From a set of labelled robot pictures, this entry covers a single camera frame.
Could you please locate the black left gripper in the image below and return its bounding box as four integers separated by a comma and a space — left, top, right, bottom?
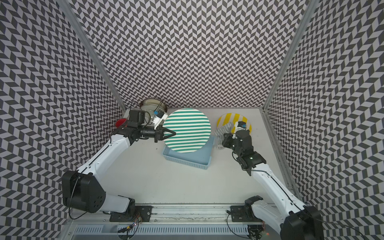
138, 123, 176, 143

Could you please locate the yellow striped round plate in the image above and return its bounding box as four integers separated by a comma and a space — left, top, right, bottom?
217, 113, 253, 133

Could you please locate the green striped round plate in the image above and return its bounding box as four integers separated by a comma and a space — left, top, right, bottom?
163, 108, 212, 153

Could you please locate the grey striped fluffy cloth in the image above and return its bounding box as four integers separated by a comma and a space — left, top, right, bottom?
215, 122, 234, 150

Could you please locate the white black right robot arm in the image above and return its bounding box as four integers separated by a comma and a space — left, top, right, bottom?
222, 130, 325, 240

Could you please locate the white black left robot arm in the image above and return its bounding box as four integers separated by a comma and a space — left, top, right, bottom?
62, 110, 176, 218

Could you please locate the silver metal plate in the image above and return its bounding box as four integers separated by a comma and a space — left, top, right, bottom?
139, 99, 168, 115

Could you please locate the light blue plastic basket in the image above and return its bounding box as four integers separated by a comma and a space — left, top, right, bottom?
163, 136, 216, 170

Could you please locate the red mug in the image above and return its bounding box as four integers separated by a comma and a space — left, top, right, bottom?
115, 118, 127, 128

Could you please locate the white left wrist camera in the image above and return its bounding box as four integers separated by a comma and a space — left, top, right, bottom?
152, 111, 168, 130

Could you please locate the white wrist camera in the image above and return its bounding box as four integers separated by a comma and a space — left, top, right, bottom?
234, 121, 247, 134
152, 111, 168, 130

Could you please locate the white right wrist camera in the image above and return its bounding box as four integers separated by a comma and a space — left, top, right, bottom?
234, 121, 247, 134

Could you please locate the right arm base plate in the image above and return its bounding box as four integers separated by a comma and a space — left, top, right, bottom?
230, 205, 263, 223

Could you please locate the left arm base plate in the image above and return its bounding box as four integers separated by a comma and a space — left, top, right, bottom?
110, 205, 153, 223

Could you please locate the aluminium front rail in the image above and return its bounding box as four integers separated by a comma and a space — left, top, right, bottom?
66, 204, 267, 225

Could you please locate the aluminium corner post right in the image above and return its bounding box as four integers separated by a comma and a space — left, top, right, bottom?
262, 0, 320, 112

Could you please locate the aluminium corner post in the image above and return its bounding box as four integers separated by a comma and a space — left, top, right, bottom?
56, 0, 127, 111
262, 0, 320, 112

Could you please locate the aluminium corner post left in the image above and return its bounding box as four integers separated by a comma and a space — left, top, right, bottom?
56, 0, 127, 111

